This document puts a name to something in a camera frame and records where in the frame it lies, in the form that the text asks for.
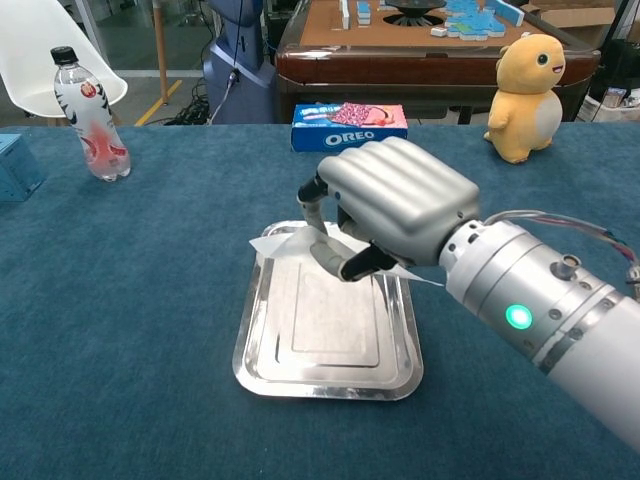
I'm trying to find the brown mahjong table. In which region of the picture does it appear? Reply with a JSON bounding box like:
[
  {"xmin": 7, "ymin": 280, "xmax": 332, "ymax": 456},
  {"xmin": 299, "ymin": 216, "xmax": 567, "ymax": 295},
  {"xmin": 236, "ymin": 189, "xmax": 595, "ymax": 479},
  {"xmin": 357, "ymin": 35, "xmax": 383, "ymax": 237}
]
[{"xmin": 273, "ymin": 0, "xmax": 601, "ymax": 126}]

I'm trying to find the blue Oreo cookie box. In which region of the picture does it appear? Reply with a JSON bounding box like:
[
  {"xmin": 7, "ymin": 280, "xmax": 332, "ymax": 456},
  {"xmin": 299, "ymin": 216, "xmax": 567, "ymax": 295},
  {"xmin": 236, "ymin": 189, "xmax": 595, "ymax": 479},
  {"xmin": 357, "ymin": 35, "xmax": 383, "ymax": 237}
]
[{"xmin": 291, "ymin": 102, "xmax": 409, "ymax": 154}]

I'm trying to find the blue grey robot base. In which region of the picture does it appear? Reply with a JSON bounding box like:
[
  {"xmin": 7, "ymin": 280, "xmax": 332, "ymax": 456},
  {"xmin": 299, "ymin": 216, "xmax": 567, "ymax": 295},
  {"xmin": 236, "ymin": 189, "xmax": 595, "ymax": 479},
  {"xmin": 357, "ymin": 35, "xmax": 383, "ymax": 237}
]
[{"xmin": 202, "ymin": 0, "xmax": 281, "ymax": 126}]

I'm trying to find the small light blue box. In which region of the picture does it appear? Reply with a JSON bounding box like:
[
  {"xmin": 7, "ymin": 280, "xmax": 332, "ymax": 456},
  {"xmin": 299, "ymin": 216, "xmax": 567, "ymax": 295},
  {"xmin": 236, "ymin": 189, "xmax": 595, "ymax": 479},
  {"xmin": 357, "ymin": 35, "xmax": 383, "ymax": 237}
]
[{"xmin": 0, "ymin": 133, "xmax": 46, "ymax": 203}]

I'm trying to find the thin wrist wire bundle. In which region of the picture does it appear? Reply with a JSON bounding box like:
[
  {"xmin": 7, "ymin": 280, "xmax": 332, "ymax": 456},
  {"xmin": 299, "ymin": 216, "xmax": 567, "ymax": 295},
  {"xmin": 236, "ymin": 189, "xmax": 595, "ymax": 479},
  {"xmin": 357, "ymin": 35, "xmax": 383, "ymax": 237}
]
[{"xmin": 484, "ymin": 209, "xmax": 640, "ymax": 301}]

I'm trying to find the clear bottle with red label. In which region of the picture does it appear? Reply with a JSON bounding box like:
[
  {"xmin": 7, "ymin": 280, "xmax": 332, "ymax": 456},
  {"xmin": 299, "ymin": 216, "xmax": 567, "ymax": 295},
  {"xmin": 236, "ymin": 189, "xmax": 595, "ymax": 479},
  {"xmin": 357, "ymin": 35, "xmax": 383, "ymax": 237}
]
[{"xmin": 49, "ymin": 45, "xmax": 132, "ymax": 183}]

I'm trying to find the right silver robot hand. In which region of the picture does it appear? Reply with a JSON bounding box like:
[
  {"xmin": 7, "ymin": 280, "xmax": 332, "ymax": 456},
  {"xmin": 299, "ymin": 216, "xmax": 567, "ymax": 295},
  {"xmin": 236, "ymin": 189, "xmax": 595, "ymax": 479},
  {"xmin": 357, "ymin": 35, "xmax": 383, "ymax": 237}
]
[{"xmin": 296, "ymin": 136, "xmax": 482, "ymax": 283}]

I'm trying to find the blue mahjong tile pile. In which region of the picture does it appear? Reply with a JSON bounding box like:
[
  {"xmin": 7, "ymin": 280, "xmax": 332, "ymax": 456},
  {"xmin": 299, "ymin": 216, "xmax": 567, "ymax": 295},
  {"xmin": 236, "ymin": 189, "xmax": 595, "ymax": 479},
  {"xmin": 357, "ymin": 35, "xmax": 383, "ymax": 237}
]
[{"xmin": 443, "ymin": 0, "xmax": 501, "ymax": 40}]

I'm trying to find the light wooden post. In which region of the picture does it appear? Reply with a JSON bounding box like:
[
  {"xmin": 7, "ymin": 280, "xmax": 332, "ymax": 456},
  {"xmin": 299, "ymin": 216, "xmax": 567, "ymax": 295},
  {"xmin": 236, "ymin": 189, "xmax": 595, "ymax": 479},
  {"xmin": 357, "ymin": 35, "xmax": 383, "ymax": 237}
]
[{"xmin": 152, "ymin": 0, "xmax": 169, "ymax": 106}]

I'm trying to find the blue white mahjong tile row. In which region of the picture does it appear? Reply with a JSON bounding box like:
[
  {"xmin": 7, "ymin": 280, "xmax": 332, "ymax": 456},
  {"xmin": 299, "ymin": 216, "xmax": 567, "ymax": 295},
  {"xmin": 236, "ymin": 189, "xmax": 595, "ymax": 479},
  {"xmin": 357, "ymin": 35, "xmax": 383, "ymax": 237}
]
[{"xmin": 487, "ymin": 0, "xmax": 526, "ymax": 27}]

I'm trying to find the yellow plush toy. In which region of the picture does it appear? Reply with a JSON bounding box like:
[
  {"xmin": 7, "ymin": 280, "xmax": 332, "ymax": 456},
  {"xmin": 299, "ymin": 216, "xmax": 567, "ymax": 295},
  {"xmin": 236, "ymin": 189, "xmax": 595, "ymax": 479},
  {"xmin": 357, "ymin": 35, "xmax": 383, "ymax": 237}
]
[{"xmin": 482, "ymin": 33, "xmax": 568, "ymax": 165}]

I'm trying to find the white chair with wooden legs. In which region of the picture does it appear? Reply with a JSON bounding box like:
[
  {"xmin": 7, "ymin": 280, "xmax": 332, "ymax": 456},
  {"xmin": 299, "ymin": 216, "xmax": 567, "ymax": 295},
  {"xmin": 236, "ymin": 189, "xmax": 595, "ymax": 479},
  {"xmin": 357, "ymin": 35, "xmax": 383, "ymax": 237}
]
[{"xmin": 0, "ymin": 0, "xmax": 129, "ymax": 127}]

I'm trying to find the white paper napkin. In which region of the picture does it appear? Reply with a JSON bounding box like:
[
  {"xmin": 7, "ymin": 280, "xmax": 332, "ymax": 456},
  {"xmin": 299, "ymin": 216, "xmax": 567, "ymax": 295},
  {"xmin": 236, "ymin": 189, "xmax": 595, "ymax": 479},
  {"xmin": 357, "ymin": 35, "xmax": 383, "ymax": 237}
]
[{"xmin": 248, "ymin": 224, "xmax": 445, "ymax": 289}]

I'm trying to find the black cable bundle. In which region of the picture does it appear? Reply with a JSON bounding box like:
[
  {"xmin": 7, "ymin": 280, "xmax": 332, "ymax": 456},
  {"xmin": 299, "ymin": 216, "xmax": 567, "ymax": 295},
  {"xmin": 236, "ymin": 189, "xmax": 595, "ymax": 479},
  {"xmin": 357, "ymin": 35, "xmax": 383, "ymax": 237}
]
[{"xmin": 164, "ymin": 74, "xmax": 224, "ymax": 126}]

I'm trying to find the silver metal tray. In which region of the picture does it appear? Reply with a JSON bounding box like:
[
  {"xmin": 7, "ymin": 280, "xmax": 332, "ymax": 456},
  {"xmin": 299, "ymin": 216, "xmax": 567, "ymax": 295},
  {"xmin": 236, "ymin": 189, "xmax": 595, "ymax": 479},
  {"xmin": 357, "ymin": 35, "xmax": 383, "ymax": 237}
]
[{"xmin": 232, "ymin": 221, "xmax": 425, "ymax": 403}]

